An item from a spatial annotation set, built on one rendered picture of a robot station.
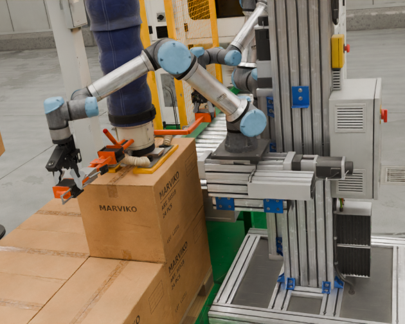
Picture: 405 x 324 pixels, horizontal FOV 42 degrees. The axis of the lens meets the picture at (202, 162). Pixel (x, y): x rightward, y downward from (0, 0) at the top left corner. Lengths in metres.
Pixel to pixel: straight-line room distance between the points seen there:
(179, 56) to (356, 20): 9.58
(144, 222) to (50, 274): 0.52
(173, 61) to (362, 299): 1.51
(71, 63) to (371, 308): 2.60
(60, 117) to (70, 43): 1.97
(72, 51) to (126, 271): 1.94
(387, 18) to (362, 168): 9.11
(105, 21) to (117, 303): 1.20
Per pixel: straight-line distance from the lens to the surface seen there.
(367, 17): 11.42
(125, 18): 2.38
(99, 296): 2.39
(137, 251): 2.53
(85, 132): 4.10
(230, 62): 2.57
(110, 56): 2.42
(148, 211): 2.39
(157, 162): 2.51
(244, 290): 2.84
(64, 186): 2.09
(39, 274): 2.66
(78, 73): 3.97
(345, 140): 2.36
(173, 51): 1.98
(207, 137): 4.05
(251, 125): 2.13
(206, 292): 3.13
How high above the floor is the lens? 1.88
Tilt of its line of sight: 22 degrees down
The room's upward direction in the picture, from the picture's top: 7 degrees counter-clockwise
